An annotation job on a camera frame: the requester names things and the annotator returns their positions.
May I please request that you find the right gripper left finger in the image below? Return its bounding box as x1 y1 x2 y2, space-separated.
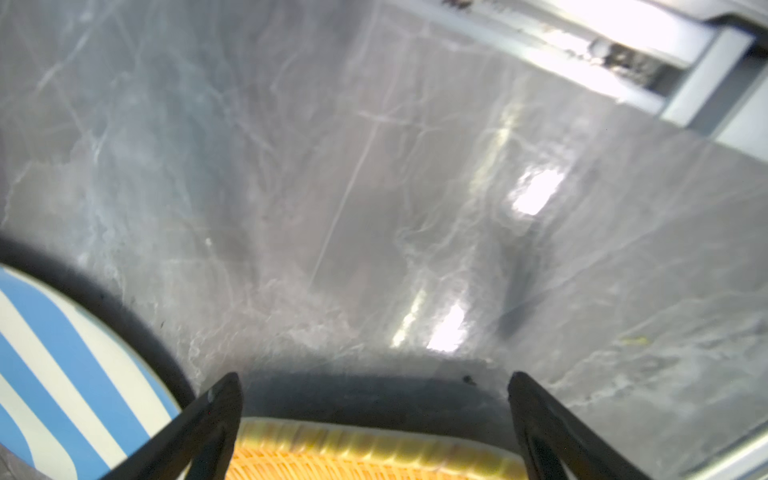
105 372 243 480

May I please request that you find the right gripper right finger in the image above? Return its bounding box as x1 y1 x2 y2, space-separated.
507 371 649 480

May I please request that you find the yellow woven bamboo tray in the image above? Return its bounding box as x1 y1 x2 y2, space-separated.
226 417 528 479

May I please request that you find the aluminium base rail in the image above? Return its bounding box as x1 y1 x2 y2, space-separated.
401 1 767 160

